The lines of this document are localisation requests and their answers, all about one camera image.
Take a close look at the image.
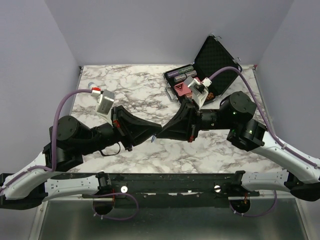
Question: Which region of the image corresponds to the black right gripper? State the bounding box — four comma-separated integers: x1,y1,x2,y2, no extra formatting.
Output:
159,97,235,142

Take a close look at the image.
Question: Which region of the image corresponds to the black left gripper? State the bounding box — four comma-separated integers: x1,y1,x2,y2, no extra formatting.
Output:
80,106,165,156

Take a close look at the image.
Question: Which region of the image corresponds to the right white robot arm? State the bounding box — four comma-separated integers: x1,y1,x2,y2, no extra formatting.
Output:
156,91,320,202

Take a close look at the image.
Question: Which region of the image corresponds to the pink playing card deck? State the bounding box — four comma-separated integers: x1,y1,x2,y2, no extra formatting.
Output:
174,82,192,97

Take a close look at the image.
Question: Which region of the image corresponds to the orange black chip stack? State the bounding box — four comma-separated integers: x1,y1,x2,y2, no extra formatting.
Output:
206,92,215,101

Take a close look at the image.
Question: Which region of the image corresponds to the purple chip stack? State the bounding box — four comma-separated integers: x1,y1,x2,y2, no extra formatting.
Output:
167,70,182,79

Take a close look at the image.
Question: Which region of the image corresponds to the green chip stack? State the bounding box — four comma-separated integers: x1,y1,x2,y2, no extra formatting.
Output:
178,65,194,75

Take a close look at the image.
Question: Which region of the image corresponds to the white microphone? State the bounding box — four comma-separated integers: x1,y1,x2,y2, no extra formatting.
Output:
88,82,97,89

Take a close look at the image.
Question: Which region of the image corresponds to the black poker chip case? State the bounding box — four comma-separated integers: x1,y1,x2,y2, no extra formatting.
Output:
163,34,243,105

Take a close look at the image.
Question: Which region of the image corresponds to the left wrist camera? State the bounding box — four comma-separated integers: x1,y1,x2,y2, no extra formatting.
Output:
91,87,115,123

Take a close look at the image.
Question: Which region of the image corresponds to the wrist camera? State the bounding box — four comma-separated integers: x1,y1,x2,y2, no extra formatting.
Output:
91,87,115,123
184,76,212,109

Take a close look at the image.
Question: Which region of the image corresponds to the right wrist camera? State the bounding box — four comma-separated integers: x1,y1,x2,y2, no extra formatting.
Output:
184,76,212,109

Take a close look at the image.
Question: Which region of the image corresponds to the black table front rail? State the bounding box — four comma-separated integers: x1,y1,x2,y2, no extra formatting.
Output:
69,172,276,208

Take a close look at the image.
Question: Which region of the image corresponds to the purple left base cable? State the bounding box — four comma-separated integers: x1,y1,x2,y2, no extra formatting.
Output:
93,187,141,221

